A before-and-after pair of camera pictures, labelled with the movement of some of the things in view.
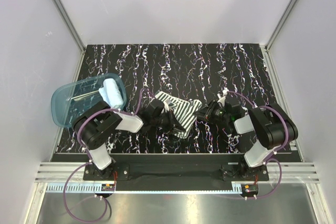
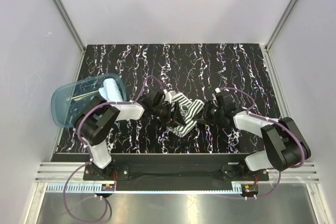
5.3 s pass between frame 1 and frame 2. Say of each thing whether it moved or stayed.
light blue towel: stayed
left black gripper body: moved
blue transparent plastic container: stayed
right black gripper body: stayed
